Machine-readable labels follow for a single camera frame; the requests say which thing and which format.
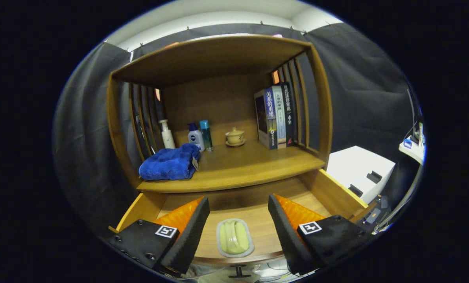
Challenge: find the black device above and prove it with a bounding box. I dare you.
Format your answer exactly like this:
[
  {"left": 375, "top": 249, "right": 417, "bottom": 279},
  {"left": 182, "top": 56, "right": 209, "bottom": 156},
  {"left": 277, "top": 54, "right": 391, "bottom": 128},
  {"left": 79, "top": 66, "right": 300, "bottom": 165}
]
[{"left": 360, "top": 195, "right": 392, "bottom": 232}]

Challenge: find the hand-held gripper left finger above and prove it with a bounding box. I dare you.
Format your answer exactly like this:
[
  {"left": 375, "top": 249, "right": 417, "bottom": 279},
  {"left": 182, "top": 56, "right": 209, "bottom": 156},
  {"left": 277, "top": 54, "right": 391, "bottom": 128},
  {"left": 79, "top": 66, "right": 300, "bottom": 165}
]
[{"left": 109, "top": 197, "right": 210, "bottom": 276}]

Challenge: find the blue folded towel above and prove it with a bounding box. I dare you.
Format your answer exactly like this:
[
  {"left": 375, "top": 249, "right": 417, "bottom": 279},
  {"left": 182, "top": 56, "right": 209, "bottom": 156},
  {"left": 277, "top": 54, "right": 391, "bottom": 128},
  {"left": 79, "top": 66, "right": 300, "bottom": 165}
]
[{"left": 139, "top": 143, "right": 201, "bottom": 181}]

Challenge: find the book with pale blue spine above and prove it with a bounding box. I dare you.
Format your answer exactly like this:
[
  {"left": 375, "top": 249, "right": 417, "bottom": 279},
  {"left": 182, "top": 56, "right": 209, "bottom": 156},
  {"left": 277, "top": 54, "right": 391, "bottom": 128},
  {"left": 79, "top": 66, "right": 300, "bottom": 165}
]
[{"left": 272, "top": 85, "right": 287, "bottom": 149}]

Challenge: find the wooden cabinet with slatted sides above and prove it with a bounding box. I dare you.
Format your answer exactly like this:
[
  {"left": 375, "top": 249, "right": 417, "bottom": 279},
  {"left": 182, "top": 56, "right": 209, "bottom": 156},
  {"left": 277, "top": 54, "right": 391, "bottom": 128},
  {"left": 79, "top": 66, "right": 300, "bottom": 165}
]
[{"left": 107, "top": 35, "right": 371, "bottom": 276}]

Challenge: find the white box with black handles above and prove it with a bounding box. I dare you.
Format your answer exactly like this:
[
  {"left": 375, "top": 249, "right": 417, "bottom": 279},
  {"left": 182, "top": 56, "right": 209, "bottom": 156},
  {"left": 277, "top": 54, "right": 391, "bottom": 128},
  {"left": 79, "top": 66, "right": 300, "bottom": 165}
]
[{"left": 326, "top": 145, "right": 396, "bottom": 205}]

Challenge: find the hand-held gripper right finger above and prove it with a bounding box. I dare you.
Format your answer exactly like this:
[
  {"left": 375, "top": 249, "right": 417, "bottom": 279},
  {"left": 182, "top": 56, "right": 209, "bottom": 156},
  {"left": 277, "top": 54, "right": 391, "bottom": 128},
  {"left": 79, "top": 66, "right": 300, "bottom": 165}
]
[{"left": 268, "top": 193, "right": 371, "bottom": 276}]

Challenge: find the wooden drawer with black knob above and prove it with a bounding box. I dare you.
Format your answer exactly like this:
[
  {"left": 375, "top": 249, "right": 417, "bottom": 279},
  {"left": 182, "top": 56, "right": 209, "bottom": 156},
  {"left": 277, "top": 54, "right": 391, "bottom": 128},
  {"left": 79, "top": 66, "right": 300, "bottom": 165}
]
[{"left": 109, "top": 169, "right": 369, "bottom": 277}]

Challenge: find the clear bottle with teal cap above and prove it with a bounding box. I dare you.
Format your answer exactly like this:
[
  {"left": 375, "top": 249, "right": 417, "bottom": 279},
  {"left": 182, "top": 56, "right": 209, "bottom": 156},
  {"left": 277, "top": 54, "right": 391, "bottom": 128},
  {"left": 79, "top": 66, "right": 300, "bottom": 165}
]
[{"left": 199, "top": 120, "right": 214, "bottom": 152}]

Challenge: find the wooden countertop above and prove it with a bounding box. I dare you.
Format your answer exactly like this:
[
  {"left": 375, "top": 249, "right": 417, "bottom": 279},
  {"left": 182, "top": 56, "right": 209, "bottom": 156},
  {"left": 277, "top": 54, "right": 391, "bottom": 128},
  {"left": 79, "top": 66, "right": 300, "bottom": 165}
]
[{"left": 136, "top": 141, "right": 325, "bottom": 193}]

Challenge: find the white bottle with blue cap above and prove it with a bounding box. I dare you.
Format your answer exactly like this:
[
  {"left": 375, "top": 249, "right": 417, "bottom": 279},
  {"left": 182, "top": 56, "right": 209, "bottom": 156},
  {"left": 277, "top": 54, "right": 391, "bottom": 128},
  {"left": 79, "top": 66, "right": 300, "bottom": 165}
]
[{"left": 187, "top": 123, "right": 205, "bottom": 153}]

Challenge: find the beige lidded teacup with saucer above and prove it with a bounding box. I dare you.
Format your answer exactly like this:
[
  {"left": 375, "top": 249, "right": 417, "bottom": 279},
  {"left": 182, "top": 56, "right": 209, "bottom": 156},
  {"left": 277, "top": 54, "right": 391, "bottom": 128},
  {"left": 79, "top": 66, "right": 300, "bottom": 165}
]
[{"left": 225, "top": 127, "right": 246, "bottom": 147}]

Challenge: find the white side desk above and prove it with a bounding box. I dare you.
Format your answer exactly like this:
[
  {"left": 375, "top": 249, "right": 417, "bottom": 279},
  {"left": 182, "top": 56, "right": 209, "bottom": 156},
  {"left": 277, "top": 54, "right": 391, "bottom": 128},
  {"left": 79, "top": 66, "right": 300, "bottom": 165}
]
[{"left": 399, "top": 136, "right": 426, "bottom": 165}]

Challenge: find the white pump bottle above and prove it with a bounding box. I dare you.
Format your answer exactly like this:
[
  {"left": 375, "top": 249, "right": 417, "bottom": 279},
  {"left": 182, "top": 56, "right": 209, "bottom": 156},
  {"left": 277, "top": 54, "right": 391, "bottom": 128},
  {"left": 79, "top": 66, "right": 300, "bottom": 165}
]
[{"left": 159, "top": 119, "right": 176, "bottom": 149}]

